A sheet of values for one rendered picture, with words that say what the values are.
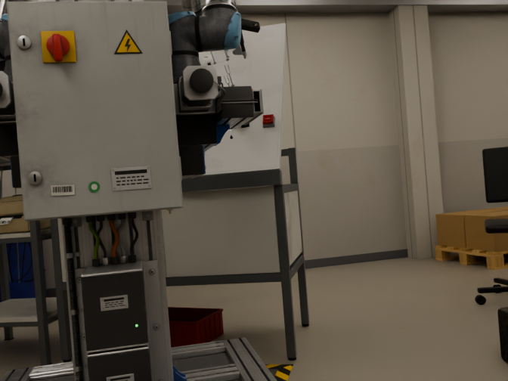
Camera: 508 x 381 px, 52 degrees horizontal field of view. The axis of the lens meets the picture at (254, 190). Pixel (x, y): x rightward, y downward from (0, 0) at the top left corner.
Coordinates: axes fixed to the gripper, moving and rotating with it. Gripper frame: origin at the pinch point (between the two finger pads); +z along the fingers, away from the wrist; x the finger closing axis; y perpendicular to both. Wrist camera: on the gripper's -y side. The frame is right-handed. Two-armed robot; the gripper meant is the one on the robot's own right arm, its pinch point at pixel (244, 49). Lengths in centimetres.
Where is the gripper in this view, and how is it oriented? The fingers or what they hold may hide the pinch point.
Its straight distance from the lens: 246.7
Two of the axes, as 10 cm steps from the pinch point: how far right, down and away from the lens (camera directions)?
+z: 1.8, 4.7, 8.7
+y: -9.7, 2.2, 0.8
